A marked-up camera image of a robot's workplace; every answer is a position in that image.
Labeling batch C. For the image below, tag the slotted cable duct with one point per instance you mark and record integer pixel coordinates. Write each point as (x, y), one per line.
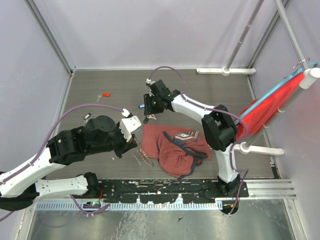
(179, 205)

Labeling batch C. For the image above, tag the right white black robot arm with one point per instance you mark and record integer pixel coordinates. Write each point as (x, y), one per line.
(218, 127)

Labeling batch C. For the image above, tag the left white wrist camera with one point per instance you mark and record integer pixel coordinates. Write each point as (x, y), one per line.
(129, 124)

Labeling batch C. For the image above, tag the red cloth on hanger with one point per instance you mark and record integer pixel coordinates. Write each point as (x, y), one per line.
(267, 109)

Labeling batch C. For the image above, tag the key with black tag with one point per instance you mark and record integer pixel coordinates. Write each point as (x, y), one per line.
(146, 119)
(86, 117)

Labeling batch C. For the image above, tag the teal clothes hanger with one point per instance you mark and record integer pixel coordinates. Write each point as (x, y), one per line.
(268, 94)

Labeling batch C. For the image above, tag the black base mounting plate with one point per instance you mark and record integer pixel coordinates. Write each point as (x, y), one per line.
(158, 191)

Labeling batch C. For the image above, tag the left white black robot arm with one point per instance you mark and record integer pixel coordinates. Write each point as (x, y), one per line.
(24, 185)

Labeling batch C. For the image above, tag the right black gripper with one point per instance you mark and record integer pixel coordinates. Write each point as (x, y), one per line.
(149, 109)

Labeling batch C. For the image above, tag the dark red shirt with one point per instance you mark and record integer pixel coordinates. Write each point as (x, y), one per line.
(178, 150)

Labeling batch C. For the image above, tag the white grey clothes rack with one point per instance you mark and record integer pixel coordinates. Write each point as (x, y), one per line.
(311, 73)

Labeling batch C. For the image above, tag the key with yellow tag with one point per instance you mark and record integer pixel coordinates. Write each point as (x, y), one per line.
(151, 116)

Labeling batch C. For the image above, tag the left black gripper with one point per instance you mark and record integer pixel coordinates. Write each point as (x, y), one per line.
(126, 146)

